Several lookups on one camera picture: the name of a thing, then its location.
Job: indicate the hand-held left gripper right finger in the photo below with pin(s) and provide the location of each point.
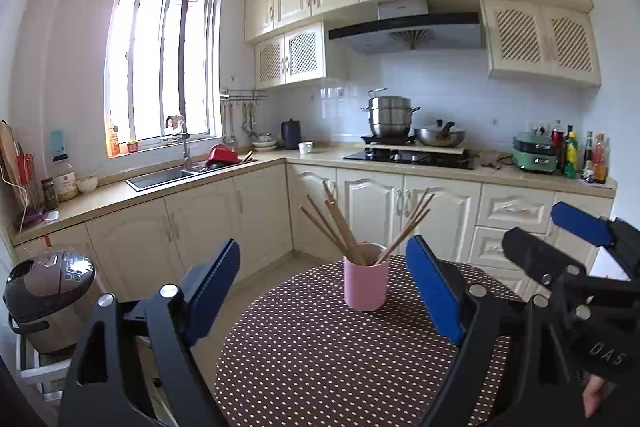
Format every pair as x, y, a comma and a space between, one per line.
435, 292

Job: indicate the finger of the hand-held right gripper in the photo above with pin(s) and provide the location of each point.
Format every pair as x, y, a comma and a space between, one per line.
580, 223
535, 252

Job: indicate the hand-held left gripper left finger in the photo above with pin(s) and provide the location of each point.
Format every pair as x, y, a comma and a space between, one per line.
215, 292

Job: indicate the pink cup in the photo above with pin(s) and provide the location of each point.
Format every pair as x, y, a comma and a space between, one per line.
365, 282

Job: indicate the bundle of chopsticks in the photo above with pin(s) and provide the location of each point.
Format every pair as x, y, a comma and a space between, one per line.
340, 227

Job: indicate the person's right hand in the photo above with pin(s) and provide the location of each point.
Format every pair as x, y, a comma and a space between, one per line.
594, 394

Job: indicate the group of condiment bottles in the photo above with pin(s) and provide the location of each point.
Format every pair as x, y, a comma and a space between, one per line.
580, 157

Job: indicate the green electric cooker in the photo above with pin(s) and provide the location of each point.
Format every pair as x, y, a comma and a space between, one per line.
535, 154

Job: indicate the cream lower cabinets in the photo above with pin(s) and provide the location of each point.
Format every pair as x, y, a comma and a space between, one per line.
280, 217

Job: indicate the steel sink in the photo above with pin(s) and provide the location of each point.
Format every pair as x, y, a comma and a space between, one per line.
160, 179

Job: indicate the brown polka-dot tablecloth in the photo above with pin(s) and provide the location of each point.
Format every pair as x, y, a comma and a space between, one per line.
325, 357

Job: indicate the black gas stove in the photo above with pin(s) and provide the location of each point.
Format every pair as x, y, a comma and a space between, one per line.
410, 158

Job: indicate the red bowl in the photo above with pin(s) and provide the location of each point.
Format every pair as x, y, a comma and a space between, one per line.
222, 154

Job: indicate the light wooden board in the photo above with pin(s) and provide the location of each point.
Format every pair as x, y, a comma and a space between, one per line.
420, 148

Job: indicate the metal faucet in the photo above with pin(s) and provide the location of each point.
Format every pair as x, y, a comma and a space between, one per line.
186, 147

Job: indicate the steel wok with lid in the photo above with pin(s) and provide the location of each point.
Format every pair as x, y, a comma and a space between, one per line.
440, 137

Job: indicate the stack of dishes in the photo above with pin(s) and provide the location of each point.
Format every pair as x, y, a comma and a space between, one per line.
265, 143

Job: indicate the hanging metal ladle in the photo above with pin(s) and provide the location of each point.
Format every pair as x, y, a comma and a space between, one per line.
229, 132

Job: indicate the brown rice cooker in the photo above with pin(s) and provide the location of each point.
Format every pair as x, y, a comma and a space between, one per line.
50, 292

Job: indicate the small white bowl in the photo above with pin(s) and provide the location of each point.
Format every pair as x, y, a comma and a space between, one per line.
86, 185

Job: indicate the white mug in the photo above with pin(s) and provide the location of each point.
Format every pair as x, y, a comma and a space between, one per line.
305, 148

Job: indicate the black kettle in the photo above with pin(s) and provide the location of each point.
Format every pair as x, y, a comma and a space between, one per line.
291, 136

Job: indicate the orange bottle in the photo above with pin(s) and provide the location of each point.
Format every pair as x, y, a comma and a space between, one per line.
114, 142

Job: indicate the steel steamer pot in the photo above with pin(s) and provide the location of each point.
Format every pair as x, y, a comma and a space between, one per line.
390, 117

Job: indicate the wide lattice door cabinet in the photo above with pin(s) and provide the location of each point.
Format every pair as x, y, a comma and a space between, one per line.
540, 42

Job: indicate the plastic bottle with white label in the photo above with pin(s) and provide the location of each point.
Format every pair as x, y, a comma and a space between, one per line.
65, 182

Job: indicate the dark glass jar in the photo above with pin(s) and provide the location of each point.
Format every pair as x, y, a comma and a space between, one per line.
49, 196

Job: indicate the blue card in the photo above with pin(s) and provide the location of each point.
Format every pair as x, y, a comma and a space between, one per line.
58, 143

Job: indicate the red kitchen tool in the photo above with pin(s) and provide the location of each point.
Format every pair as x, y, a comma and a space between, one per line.
25, 169

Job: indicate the sliding window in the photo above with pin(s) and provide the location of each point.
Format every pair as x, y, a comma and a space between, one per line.
160, 62

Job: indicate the small lattice door cabinet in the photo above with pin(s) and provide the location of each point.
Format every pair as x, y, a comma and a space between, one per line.
292, 57

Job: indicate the wooden cutting board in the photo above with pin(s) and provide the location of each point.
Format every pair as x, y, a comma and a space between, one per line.
7, 152

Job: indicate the range hood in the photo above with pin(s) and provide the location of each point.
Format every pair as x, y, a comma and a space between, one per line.
405, 32

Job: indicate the metal utensil rail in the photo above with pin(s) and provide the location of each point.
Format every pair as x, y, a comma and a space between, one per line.
242, 94

